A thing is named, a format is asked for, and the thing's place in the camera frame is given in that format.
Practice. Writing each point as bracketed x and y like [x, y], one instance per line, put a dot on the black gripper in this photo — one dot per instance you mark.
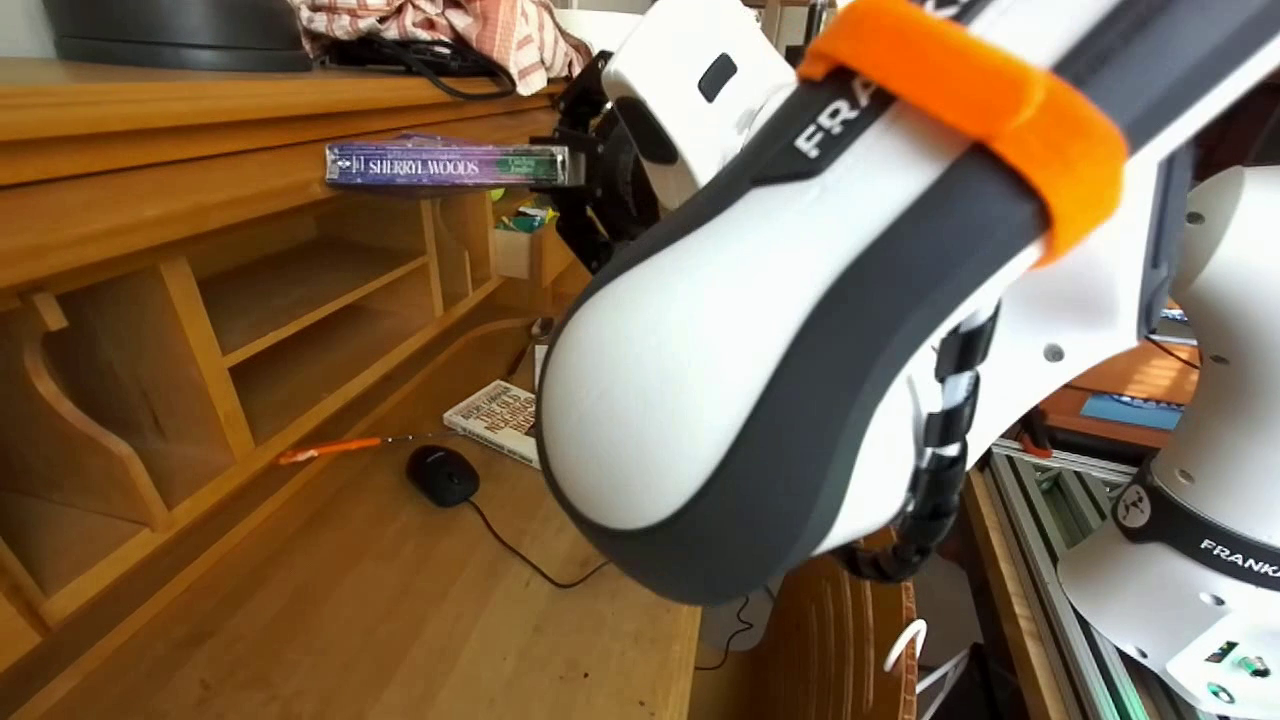
[627, 174]

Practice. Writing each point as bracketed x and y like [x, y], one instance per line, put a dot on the purple spine paperback book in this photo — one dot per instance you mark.
[440, 165]

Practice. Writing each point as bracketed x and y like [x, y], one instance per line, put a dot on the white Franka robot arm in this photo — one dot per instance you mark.
[746, 332]

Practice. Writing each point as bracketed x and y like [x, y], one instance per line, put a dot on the white paperback book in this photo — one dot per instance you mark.
[497, 416]

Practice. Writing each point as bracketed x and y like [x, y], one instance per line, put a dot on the blue flat book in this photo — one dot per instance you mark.
[1130, 412]

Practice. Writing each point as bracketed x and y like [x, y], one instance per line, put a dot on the green yellow flat item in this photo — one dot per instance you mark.
[524, 218]

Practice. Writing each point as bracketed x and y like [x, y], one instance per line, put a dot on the red white striped cloth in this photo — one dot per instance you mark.
[523, 40]

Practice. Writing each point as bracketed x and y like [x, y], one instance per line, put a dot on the black computer mouse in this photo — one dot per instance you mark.
[440, 476]

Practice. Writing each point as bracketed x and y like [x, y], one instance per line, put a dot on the orange pen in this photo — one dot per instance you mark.
[324, 451]

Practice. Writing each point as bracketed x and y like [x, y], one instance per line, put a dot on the wooden roll-top desk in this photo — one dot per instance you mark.
[335, 603]

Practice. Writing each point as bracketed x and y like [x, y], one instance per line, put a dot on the wooden chair back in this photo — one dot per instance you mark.
[825, 640]

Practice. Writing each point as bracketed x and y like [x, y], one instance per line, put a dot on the wooden board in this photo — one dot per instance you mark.
[1135, 372]

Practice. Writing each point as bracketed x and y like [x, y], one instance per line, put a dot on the aluminium frame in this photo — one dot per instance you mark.
[1055, 563]

